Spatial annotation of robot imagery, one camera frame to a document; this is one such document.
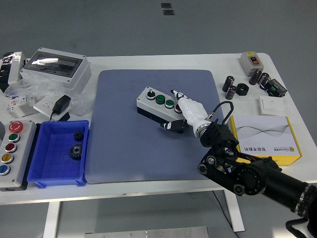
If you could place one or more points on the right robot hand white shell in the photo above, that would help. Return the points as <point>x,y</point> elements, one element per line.
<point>192,111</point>

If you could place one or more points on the grey four-button control box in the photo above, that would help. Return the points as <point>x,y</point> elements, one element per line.
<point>159,98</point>

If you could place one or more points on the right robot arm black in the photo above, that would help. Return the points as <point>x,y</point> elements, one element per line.
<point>260,178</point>

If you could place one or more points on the grey five-button control box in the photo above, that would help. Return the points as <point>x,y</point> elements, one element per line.
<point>22,158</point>

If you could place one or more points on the black cylindrical capacitor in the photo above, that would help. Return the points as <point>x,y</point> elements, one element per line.
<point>228,83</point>
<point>255,77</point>
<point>230,93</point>
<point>264,78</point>

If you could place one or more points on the black hex nut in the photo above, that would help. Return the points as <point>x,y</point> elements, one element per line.
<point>238,89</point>

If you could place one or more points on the blue-grey table mat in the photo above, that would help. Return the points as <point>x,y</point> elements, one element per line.
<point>123,148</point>

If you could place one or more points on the yellow and white cardboard box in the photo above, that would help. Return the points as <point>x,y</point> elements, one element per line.
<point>267,131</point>

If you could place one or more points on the black module green display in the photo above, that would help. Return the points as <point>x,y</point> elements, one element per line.
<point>277,89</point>

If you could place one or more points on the dark floor socket plate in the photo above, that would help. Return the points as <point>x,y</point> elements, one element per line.
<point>166,5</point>
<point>168,12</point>

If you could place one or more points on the clear plastic bag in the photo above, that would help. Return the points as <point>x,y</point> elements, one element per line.
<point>81,104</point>

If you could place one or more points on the white table leg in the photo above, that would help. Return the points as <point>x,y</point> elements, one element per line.
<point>235,215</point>
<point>52,220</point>

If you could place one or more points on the small black bevel gear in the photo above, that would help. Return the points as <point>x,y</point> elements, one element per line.
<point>78,136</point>

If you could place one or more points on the grey distribution box clear lid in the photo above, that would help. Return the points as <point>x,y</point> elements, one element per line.
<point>74,81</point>

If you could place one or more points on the large black bevel gear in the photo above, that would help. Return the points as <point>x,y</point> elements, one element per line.
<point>76,151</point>

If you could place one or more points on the silver metal plate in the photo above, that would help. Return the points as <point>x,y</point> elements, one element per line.
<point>148,233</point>

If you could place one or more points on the black power adapter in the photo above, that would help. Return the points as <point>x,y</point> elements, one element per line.
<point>62,102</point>

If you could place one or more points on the blue plastic bin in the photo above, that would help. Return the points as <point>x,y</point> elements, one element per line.
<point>44,173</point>

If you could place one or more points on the white circuit breaker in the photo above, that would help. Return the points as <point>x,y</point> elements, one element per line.
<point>19,109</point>

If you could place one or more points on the white rectangular box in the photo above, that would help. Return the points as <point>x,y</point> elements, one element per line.
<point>16,69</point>

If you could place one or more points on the black shiny packet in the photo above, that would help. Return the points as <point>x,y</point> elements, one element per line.
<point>4,72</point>

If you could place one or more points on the grey two-button switch box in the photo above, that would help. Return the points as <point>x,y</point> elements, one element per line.
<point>247,64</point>

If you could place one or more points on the white wall switch plate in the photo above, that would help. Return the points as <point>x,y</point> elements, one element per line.
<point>272,105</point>

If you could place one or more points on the white wall socket plate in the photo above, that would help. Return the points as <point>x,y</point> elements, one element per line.
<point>43,105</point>

